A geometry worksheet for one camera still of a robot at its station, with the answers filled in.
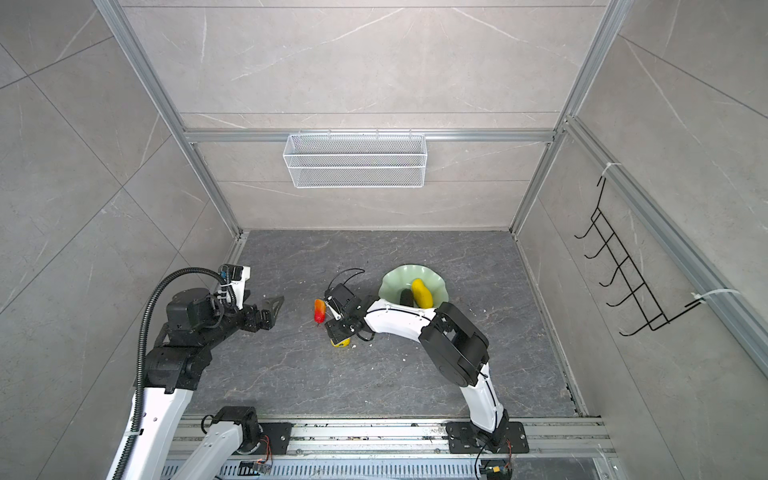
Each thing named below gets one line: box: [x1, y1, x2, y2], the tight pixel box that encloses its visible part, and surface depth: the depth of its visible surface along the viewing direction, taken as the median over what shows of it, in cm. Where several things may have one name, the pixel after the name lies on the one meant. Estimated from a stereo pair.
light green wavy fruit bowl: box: [378, 264, 449, 308], surface depth 103 cm
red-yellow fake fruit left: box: [314, 298, 327, 324], surface depth 96 cm
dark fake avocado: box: [400, 288, 414, 307], surface depth 101 cm
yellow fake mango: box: [411, 278, 434, 309], surface depth 100 cm
